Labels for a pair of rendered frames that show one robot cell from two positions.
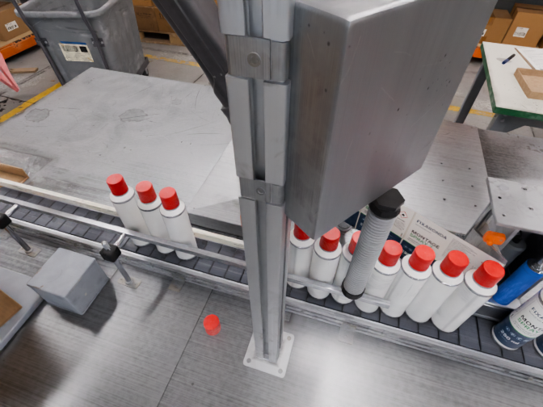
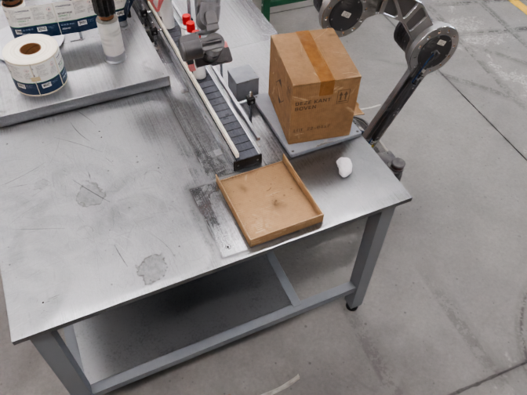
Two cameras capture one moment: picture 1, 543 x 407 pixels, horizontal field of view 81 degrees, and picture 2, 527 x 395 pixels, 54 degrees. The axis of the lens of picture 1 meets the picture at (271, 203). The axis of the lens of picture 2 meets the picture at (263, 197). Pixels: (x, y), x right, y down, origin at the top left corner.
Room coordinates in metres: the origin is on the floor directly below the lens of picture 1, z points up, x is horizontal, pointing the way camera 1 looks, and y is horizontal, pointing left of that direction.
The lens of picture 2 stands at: (1.45, 1.76, 2.19)
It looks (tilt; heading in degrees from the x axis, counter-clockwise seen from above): 50 degrees down; 227
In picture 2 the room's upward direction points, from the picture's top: 2 degrees clockwise
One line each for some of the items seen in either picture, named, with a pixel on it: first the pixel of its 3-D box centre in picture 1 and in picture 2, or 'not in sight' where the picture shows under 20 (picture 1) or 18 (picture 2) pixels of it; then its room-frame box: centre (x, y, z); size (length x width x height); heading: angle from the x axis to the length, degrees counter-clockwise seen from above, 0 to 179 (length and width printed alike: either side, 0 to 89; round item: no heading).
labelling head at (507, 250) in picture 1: (495, 254); not in sight; (0.34, -0.43, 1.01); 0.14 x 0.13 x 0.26; 73
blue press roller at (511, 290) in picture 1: (512, 287); not in sight; (0.29, -0.45, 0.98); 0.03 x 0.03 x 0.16
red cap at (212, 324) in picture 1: (212, 325); not in sight; (0.27, 0.13, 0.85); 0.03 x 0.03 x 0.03
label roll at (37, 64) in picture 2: not in sight; (36, 64); (0.97, -0.06, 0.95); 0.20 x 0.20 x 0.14
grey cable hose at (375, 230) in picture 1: (366, 252); not in sight; (0.23, -0.12, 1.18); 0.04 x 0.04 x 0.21
